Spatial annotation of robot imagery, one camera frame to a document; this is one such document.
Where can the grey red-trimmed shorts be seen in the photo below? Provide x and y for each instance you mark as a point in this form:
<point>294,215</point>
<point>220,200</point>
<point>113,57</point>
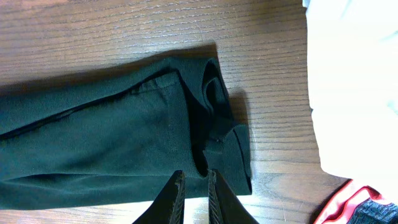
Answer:
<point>356,203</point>

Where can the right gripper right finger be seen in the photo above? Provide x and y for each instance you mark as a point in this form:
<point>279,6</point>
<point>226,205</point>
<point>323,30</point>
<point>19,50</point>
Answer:
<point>224,206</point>

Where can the crumpled white shirt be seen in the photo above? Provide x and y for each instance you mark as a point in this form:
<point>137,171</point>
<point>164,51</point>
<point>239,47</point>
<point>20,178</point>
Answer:
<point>352,88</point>

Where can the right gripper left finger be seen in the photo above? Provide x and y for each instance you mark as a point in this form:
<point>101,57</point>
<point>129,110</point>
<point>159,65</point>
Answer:
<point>168,206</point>

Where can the black t-shirt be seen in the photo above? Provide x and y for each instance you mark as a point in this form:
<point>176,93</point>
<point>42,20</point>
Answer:
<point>120,140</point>

